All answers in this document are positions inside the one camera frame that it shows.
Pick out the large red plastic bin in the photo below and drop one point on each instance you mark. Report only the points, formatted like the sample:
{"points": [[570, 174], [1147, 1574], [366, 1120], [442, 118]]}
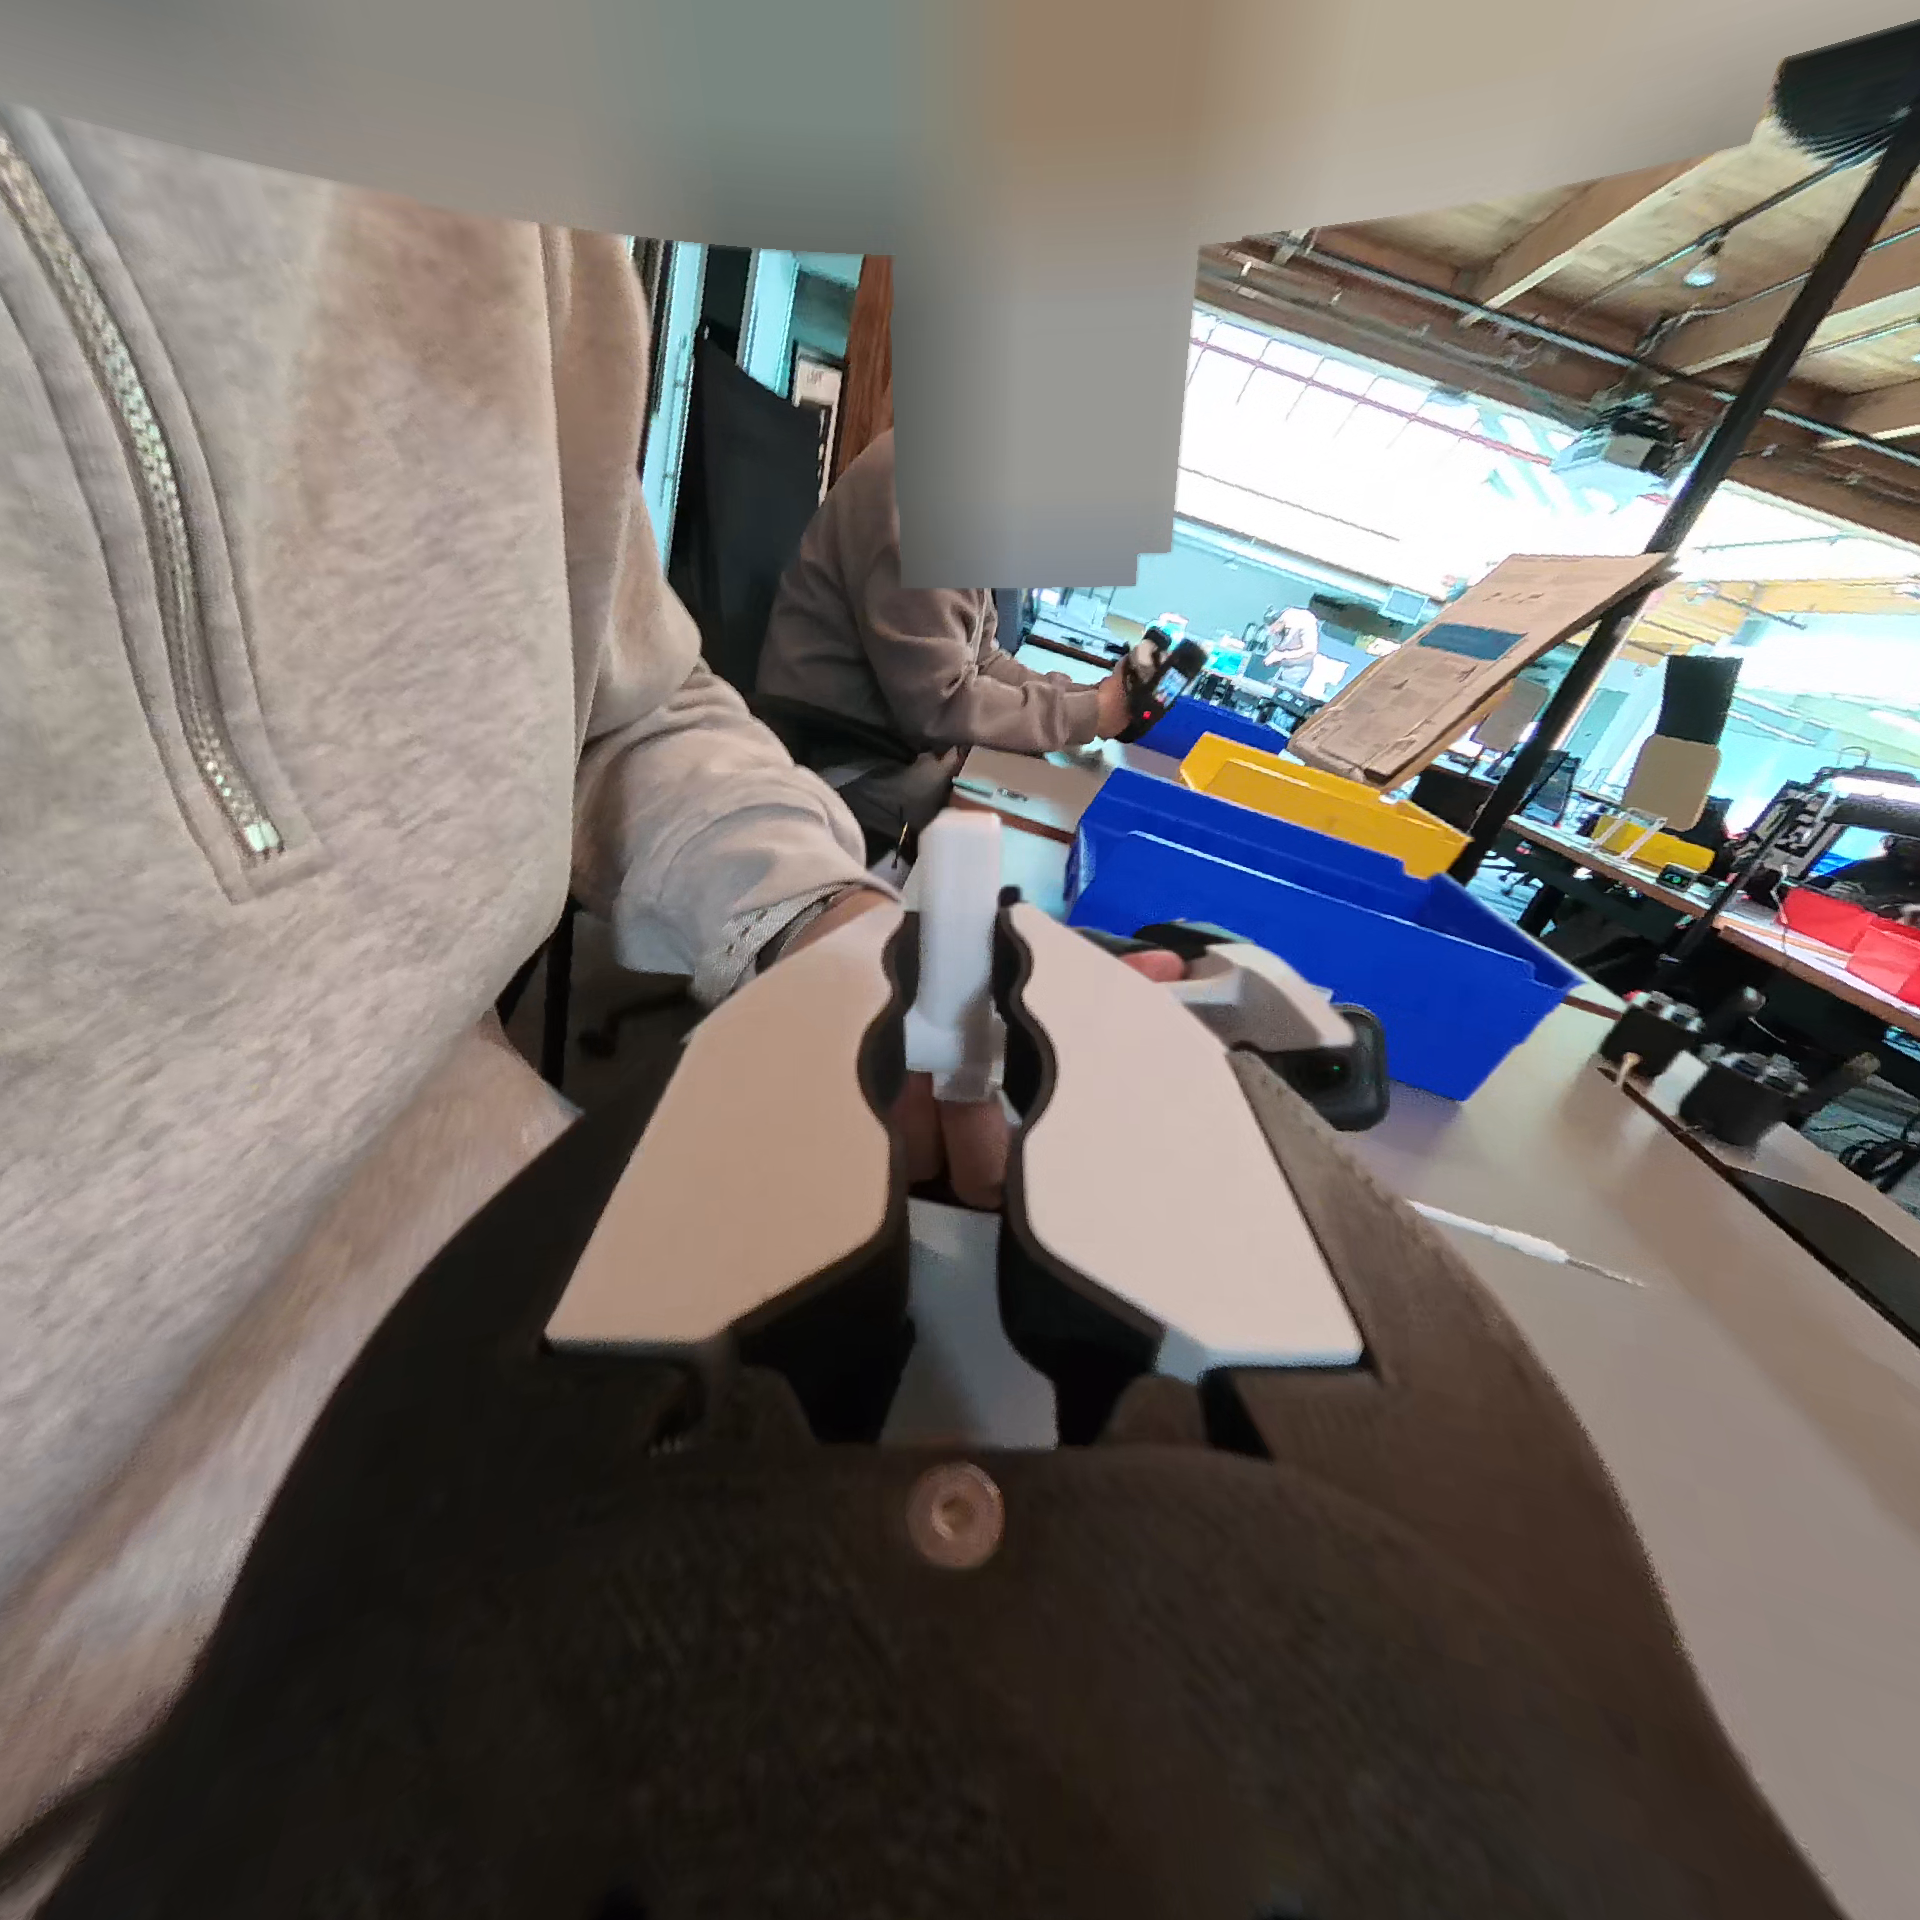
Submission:
{"points": [[1862, 938]]}

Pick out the blue plastic bin with label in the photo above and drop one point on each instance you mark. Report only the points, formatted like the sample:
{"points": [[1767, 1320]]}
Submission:
{"points": [[1291, 945]]}

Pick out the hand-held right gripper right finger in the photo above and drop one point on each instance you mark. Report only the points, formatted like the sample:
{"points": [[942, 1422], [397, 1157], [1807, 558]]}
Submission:
{"points": [[1186, 1185]]}

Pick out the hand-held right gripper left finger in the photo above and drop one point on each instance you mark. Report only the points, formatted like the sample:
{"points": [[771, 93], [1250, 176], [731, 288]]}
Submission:
{"points": [[751, 1155]]}

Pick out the small black charger block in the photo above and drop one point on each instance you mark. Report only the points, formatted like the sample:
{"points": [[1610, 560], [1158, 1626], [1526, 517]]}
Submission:
{"points": [[1664, 1035]]}

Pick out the long wooden desk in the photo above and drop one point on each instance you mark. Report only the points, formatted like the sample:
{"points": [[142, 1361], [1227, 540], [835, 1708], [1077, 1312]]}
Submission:
{"points": [[1724, 901]]}

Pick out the small yellow plastic bin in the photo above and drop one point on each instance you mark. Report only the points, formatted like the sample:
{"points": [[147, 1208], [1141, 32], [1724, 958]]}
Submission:
{"points": [[1652, 849]]}

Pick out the white plastic piece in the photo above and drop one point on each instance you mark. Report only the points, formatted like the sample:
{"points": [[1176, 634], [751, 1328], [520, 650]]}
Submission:
{"points": [[956, 930]]}

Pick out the large black charger block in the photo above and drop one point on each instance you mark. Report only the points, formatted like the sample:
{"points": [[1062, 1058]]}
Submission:
{"points": [[1771, 1101]]}

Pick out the black metal pole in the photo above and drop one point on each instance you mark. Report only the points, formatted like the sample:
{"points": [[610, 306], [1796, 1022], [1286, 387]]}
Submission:
{"points": [[1680, 494]]}

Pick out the thin white plastic stick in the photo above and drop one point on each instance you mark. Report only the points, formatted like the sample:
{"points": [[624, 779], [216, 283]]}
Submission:
{"points": [[1530, 1241]]}

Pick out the ceiling projector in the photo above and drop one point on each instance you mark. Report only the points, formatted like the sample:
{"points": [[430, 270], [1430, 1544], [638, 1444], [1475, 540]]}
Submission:
{"points": [[1622, 441]]}

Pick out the brown cardboard sheet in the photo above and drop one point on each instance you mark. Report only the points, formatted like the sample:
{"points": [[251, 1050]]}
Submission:
{"points": [[1470, 661]]}

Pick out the person's left hand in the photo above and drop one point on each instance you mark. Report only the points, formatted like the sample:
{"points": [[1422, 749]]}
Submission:
{"points": [[960, 1155]]}

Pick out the black office chair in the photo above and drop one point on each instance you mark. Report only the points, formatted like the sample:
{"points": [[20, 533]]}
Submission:
{"points": [[751, 510]]}

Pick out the person's left forearm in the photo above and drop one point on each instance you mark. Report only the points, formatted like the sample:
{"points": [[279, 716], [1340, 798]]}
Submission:
{"points": [[704, 838]]}

